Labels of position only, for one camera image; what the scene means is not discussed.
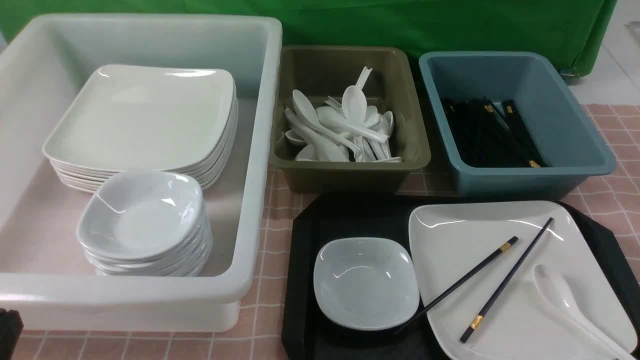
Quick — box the pink checkered tablecloth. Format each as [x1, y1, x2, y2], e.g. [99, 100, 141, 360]
[1, 104, 640, 360]

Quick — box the olive plastic bin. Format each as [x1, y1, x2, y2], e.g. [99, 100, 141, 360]
[269, 45, 432, 194]

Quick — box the stack of white bowls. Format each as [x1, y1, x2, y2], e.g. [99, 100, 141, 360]
[76, 170, 214, 277]

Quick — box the white ceramic soup spoon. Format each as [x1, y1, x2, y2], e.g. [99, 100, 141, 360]
[532, 263, 635, 360]

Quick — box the green backdrop cloth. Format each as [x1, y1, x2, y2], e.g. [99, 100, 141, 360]
[0, 0, 617, 76]

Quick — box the large white rice plate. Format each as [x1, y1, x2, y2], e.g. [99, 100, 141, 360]
[407, 201, 639, 360]

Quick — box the stack of white square plates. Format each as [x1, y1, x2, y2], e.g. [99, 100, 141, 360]
[42, 64, 238, 193]

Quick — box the pile of black chopsticks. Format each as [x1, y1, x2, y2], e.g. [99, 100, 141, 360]
[441, 97, 547, 168]

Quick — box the large white plastic tub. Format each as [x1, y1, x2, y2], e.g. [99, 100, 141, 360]
[0, 13, 282, 332]

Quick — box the small white square bowl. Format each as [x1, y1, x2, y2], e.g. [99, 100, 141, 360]
[312, 237, 421, 332]

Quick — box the pile of white spoons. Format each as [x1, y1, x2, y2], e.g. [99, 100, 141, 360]
[283, 66, 403, 163]

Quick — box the blue plastic bin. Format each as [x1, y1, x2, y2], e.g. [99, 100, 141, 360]
[419, 51, 617, 199]

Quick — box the black chopstick gold band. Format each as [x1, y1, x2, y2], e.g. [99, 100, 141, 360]
[459, 217, 554, 344]
[393, 235, 519, 335]

